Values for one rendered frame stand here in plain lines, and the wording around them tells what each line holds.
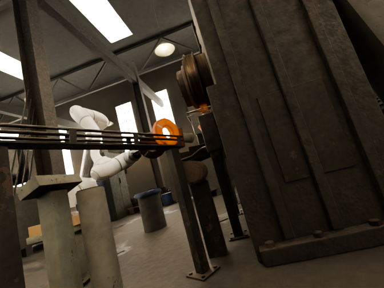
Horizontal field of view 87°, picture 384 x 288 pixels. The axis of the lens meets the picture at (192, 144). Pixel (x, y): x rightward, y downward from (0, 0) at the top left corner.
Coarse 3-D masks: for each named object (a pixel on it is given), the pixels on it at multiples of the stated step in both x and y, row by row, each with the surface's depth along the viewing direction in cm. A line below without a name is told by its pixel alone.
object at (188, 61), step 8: (184, 56) 146; (184, 64) 136; (192, 64) 136; (192, 72) 135; (192, 80) 135; (192, 88) 135; (200, 88) 136; (200, 96) 139; (200, 104) 143; (200, 112) 149
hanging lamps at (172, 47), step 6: (156, 18) 627; (162, 42) 596; (156, 48) 592; (162, 48) 612; (168, 48) 625; (174, 48) 613; (156, 54) 619; (162, 54) 634; (168, 54) 637; (96, 72) 1121; (102, 102) 1093; (108, 120) 1073
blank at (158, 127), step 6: (162, 120) 106; (168, 120) 108; (156, 126) 101; (162, 126) 104; (168, 126) 107; (174, 126) 110; (156, 132) 101; (162, 132) 103; (174, 132) 109; (174, 138) 107; (162, 144) 102; (168, 144) 103; (174, 144) 106
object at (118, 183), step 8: (104, 152) 452; (120, 176) 486; (112, 184) 445; (120, 184) 476; (112, 192) 438; (120, 192) 466; (128, 192) 499; (112, 200) 434; (120, 200) 457; (128, 200) 489; (112, 208) 432; (120, 208) 448; (128, 208) 478; (112, 216) 431; (120, 216) 440
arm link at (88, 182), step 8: (96, 112) 166; (96, 120) 164; (104, 120) 172; (104, 128) 175; (88, 152) 165; (88, 160) 165; (88, 168) 165; (80, 176) 165; (88, 176) 165; (80, 184) 161; (88, 184) 163; (96, 184) 171
